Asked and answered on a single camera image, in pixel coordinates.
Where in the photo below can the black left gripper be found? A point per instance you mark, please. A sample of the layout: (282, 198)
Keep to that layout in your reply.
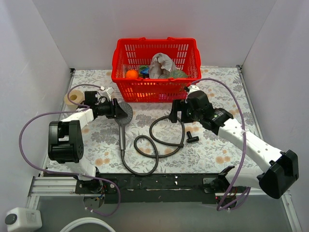
(115, 108)

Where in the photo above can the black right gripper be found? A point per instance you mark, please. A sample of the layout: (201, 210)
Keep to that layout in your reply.
(181, 110)

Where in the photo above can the grey handheld shower head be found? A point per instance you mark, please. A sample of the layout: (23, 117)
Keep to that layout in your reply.
(122, 122)

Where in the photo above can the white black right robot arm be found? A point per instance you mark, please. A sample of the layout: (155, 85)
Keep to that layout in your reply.
(278, 170)

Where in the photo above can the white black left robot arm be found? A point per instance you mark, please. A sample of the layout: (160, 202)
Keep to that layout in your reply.
(65, 141)

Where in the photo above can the green netted item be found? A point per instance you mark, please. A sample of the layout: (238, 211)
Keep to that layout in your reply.
(176, 74)

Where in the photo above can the floral patterned table mat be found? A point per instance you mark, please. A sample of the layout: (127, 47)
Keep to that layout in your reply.
(108, 135)

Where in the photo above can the orange fruit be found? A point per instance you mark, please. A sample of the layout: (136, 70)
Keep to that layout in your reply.
(132, 74)

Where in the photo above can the blue packaged item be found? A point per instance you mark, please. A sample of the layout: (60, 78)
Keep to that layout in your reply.
(144, 70)

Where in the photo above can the crumpled grey paper bag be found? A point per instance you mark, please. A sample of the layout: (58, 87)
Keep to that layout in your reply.
(161, 64)

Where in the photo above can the beige tape roll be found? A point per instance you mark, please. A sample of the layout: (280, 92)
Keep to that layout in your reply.
(75, 96)

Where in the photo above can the red plastic shopping basket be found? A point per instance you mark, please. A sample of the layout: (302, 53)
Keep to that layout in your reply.
(134, 53)

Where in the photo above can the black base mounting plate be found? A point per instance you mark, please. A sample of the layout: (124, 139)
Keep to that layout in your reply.
(156, 188)

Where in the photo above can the white power adapter box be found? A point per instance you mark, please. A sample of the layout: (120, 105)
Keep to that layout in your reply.
(23, 220)

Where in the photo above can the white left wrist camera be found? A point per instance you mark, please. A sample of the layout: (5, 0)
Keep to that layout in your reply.
(107, 92)

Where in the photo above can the aluminium frame rail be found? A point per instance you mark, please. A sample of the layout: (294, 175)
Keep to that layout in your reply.
(52, 185)

